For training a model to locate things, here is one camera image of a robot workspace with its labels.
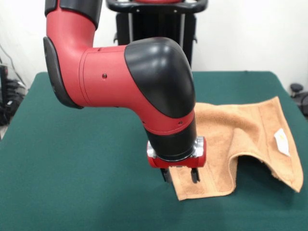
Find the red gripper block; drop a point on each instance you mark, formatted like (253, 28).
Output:
(178, 163)

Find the tan terry towel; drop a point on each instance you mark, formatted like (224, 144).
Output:
(228, 125)

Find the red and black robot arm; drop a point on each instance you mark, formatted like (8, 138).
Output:
(108, 84)

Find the dark green table cloth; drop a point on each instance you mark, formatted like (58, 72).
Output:
(72, 168)

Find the dark chair base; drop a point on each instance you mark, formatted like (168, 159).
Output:
(297, 87)

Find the black equipment pile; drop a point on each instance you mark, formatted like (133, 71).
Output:
(4, 96)

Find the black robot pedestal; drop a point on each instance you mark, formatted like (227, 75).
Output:
(156, 24)

